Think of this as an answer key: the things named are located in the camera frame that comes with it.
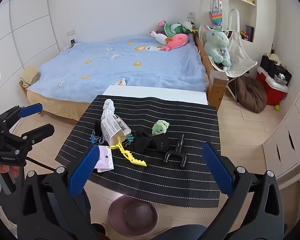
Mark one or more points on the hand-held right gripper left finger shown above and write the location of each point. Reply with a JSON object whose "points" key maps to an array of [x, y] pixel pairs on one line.
{"points": [[85, 170]]}

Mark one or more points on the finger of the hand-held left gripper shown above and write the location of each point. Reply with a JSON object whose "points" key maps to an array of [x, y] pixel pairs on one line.
{"points": [[30, 110], [40, 131]]}

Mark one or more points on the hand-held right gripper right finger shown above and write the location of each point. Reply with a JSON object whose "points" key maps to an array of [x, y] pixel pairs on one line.
{"points": [[217, 170]]}

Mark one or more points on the blue binder clip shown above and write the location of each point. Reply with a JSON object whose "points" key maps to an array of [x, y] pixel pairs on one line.
{"points": [[93, 138]]}

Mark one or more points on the black fuzzy ball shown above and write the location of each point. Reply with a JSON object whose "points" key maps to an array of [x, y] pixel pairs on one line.
{"points": [[97, 127]]}

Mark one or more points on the black plastic hook holder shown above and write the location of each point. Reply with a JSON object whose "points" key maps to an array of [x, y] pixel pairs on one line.
{"points": [[180, 142]]}

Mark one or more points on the yellow hair clip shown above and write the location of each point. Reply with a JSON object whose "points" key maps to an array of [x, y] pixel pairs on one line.
{"points": [[130, 156]]}

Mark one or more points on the white printed paper packet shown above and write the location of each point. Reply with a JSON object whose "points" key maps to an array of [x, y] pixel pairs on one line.
{"points": [[113, 130]]}

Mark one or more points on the teal binder clip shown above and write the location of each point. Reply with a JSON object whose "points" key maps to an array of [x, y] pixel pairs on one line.
{"points": [[128, 139]]}

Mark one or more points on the black sock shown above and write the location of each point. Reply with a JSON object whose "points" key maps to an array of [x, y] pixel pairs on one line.
{"points": [[152, 142]]}

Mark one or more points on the green sock roll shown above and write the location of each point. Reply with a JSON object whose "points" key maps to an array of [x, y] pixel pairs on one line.
{"points": [[159, 127]]}

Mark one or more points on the pink plastic basin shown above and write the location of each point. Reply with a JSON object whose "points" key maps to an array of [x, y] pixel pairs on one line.
{"points": [[140, 217]]}

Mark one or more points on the person's left hand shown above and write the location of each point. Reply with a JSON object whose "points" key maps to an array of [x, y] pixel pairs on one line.
{"points": [[14, 172]]}

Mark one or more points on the tan mattress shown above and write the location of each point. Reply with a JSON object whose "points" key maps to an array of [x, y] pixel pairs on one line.
{"points": [[60, 105]]}

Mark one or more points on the tan folded cloth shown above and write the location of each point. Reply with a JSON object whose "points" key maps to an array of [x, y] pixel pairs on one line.
{"points": [[30, 76]]}

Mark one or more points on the black striped woven mat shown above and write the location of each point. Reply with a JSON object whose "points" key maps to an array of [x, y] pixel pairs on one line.
{"points": [[177, 120]]}

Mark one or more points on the person's right leg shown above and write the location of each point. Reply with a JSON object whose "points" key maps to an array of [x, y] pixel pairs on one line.
{"points": [[177, 233]]}

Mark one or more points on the white wardrobe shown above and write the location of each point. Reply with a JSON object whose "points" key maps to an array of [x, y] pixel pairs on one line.
{"points": [[22, 30]]}

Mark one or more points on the white drawer unit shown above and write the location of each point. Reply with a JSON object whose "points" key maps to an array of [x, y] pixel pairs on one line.
{"points": [[290, 135]]}

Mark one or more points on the small teal device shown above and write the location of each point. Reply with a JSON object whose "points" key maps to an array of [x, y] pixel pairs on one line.
{"points": [[72, 41]]}

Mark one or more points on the brown bean bag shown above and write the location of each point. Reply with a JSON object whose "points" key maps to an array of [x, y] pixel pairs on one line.
{"points": [[252, 95]]}

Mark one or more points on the bed with blue blanket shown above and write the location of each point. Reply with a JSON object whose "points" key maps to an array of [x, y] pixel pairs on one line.
{"points": [[102, 65]]}

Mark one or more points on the yellow tennis ball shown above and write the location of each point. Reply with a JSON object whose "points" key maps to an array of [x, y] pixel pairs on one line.
{"points": [[277, 107]]}

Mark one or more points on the red cooler box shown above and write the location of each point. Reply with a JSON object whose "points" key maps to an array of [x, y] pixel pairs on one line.
{"points": [[272, 92]]}

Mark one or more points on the black storage bags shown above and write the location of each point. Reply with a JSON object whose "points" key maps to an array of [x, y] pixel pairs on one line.
{"points": [[267, 65]]}

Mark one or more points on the white fabric folding chair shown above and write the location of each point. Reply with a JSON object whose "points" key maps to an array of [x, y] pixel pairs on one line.
{"points": [[240, 55]]}

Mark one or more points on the large mint unicorn plush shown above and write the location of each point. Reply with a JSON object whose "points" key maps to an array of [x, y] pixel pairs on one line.
{"points": [[217, 46]]}

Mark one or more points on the beige hat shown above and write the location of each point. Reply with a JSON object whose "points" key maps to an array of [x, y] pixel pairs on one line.
{"points": [[273, 58]]}

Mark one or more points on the pink whale plush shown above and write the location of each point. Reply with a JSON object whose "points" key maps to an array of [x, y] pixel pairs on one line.
{"points": [[177, 41]]}

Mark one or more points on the purple box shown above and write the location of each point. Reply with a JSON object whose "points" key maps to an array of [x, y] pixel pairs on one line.
{"points": [[250, 32]]}

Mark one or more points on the white seal plush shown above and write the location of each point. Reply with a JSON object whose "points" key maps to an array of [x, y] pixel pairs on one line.
{"points": [[160, 38]]}

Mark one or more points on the green striped plush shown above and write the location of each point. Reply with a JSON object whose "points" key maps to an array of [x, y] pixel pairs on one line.
{"points": [[175, 28]]}

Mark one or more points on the white duck plush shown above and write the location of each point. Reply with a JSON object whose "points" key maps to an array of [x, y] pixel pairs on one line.
{"points": [[190, 25]]}

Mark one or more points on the rainbow bubble bag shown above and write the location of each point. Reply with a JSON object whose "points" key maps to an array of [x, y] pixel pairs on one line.
{"points": [[216, 17]]}

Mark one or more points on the white tube hoop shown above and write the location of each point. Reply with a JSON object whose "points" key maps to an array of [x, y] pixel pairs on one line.
{"points": [[237, 17]]}

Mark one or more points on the pink plush with green hat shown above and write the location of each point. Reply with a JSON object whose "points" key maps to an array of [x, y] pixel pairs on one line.
{"points": [[160, 26]]}

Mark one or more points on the white shelf unit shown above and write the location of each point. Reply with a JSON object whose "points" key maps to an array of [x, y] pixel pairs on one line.
{"points": [[258, 10]]}

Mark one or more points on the wooden bed frame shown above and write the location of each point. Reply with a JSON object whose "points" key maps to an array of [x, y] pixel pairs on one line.
{"points": [[217, 85]]}

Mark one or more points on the white wall switch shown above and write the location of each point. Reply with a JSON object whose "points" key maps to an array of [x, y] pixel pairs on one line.
{"points": [[71, 32]]}

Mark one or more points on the white wall socket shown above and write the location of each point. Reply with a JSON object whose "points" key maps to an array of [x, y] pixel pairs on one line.
{"points": [[190, 14]]}

